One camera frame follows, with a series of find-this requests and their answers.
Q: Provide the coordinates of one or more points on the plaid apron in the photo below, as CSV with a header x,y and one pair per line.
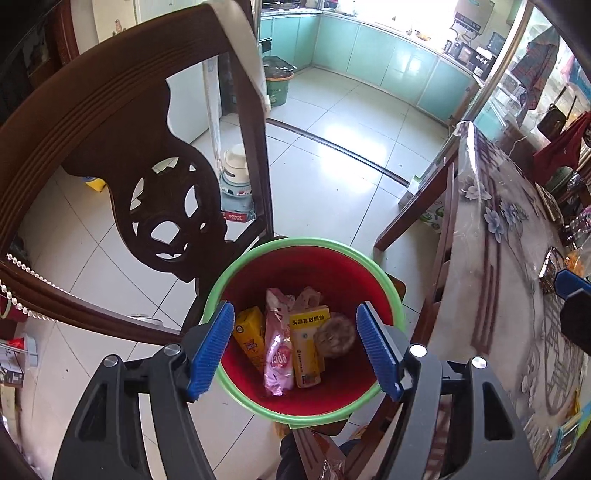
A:
x,y
535,69

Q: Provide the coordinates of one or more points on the teal base cabinets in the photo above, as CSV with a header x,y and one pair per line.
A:
x,y
369,50

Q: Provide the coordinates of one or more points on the wooden table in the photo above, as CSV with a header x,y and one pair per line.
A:
x,y
415,207

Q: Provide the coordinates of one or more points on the pink snack box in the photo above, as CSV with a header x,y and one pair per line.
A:
x,y
277,350

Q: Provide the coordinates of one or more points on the brown paper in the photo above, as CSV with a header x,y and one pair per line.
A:
x,y
334,337

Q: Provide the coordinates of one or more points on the brown cigarette packet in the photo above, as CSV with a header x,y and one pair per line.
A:
x,y
549,270

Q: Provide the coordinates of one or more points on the black crossbody bag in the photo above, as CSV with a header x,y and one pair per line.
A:
x,y
551,122

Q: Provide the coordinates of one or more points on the green kitchen waste bin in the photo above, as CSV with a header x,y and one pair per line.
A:
x,y
277,90

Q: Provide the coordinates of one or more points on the small orange yellow box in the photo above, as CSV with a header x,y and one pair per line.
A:
x,y
249,332

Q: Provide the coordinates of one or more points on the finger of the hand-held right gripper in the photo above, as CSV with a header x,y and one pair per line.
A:
x,y
577,323
570,282

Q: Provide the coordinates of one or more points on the yellow blue floor item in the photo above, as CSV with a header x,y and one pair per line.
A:
x,y
97,183

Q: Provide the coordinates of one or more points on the green print cardboard box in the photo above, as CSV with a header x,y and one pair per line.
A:
x,y
434,219

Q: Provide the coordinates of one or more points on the red pack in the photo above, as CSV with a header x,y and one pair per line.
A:
x,y
238,216

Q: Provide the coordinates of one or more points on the red bucket with green rim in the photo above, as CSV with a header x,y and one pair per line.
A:
x,y
300,263

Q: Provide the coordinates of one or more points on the glass sliding door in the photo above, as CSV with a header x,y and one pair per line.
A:
x,y
503,78

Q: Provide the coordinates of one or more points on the blue pack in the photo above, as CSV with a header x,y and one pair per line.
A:
x,y
238,198

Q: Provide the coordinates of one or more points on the white fridge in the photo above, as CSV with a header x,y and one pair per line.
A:
x,y
111,14

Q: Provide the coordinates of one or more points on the white wall appliance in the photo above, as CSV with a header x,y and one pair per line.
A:
x,y
471,14

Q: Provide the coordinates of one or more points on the yellow white box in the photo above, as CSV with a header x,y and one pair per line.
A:
x,y
304,350

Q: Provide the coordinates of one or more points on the maroon garment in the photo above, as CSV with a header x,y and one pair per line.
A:
x,y
561,152

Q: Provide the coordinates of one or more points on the white pot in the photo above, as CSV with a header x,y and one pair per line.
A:
x,y
236,161

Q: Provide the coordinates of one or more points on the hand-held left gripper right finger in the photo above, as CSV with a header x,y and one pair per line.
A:
x,y
376,350

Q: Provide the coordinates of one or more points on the white cloth strip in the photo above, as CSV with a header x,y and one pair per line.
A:
x,y
249,55

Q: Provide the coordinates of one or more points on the carved dark wooden chair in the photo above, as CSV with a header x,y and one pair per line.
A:
x,y
175,198

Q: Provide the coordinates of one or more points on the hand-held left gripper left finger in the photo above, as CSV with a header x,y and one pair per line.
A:
x,y
212,355

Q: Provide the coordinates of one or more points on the teal box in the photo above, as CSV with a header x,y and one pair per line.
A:
x,y
570,438

